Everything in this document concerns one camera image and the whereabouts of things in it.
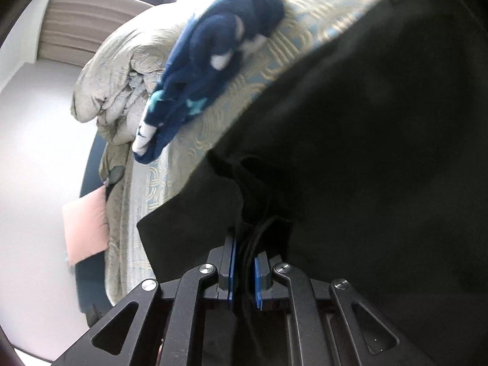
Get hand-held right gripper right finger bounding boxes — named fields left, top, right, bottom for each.
left=253, top=252, right=439, bottom=366

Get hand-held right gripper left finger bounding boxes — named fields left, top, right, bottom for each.
left=51, top=236, right=239, bottom=366

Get black pants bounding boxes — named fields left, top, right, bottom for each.
left=136, top=0, right=488, bottom=366

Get pink pillow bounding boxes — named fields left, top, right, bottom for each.
left=62, top=187, right=109, bottom=267

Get olive green blanket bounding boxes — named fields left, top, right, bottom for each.
left=98, top=141, right=134, bottom=199

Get navy blue printed fleece garment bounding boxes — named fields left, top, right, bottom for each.
left=132, top=0, right=286, bottom=164

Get folded beige duvet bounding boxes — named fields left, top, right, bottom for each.
left=70, top=5, right=203, bottom=147

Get bed with patterned bedspread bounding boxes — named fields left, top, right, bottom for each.
left=101, top=0, right=439, bottom=306

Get beige curtain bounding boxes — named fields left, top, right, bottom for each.
left=38, top=0, right=168, bottom=67

